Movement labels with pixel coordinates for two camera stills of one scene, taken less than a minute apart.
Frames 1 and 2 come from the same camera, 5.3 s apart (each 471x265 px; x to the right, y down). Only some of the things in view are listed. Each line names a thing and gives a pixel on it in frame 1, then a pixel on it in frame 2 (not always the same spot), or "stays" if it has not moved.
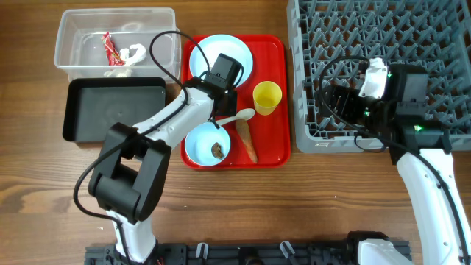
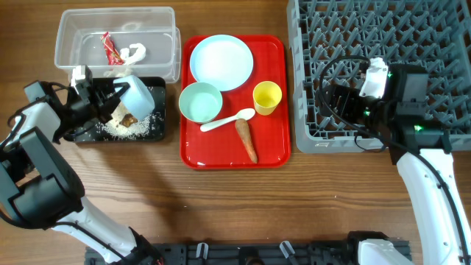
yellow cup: (266, 96) stays
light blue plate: (213, 45) stays
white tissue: (136, 53) stays
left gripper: (229, 109) → (97, 105)
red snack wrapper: (114, 57) stays
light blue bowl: (207, 145) → (137, 100)
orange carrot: (243, 132) stays
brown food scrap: (216, 151) → (129, 119)
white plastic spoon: (243, 115) stays
